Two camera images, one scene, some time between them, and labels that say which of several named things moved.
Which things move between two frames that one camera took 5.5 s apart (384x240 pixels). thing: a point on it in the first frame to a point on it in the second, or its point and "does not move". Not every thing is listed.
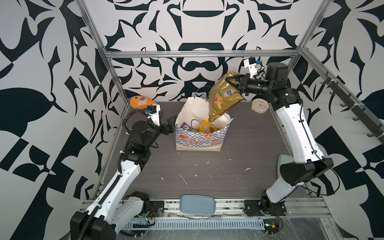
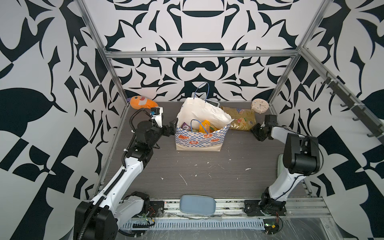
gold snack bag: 222,96 to 244,119
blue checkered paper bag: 192,110 does not move
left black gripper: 169,127 does not move
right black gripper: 244,84 to 254,128
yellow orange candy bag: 205,127 does not move
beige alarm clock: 259,105 does not move
